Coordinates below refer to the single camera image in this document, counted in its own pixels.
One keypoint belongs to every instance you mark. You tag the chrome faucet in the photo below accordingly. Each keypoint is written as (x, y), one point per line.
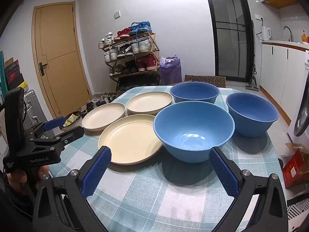
(289, 30)

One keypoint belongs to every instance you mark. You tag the white light switch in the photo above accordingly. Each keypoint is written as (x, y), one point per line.
(117, 14)

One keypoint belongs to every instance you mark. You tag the cream trash bin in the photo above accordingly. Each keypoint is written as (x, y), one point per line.
(70, 120)

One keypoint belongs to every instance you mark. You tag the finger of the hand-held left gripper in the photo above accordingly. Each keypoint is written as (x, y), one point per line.
(72, 135)
(54, 123)

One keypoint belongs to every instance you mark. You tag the white washing machine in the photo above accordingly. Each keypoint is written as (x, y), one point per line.
(301, 116)

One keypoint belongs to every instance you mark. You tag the silver suitcase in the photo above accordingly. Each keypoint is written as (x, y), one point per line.
(31, 106)

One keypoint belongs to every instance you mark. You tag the stack of shoe boxes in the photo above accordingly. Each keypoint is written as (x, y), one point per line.
(14, 75)

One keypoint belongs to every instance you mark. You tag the person's left hand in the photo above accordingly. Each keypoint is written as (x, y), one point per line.
(17, 182)

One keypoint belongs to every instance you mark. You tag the cream round plate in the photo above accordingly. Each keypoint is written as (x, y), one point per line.
(130, 140)
(149, 102)
(103, 116)

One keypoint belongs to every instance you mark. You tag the yellow wooden door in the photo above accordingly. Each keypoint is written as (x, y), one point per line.
(60, 53)

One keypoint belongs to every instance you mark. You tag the black-framed glass door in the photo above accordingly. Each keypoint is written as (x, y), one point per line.
(227, 29)

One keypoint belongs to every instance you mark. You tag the white wall socket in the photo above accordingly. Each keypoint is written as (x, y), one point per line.
(259, 17)

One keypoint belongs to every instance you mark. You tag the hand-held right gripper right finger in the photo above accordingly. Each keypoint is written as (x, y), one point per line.
(223, 171)

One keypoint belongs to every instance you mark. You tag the black and white striped rug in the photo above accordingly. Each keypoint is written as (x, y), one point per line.
(298, 210)

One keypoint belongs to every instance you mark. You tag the grey stick vacuum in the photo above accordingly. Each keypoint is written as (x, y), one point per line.
(252, 82)

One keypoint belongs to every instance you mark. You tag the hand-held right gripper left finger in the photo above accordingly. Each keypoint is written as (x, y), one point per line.
(96, 171)

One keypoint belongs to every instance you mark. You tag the white electric kettle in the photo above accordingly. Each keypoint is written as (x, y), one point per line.
(266, 33)

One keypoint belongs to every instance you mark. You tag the scattered pile of shoes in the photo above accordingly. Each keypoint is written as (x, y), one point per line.
(101, 100)

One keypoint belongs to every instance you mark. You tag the white kitchen cabinet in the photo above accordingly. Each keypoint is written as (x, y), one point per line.
(275, 72)

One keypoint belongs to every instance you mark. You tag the wooden shoe rack with shoes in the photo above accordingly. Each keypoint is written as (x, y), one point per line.
(142, 46)

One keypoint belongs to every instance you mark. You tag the dark blue bowl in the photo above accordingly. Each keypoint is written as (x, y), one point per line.
(251, 111)
(193, 91)

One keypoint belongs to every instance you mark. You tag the purple plastic bag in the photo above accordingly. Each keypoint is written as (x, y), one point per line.
(170, 71)

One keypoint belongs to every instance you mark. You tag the light blue bowl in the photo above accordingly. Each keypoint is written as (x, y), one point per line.
(193, 125)

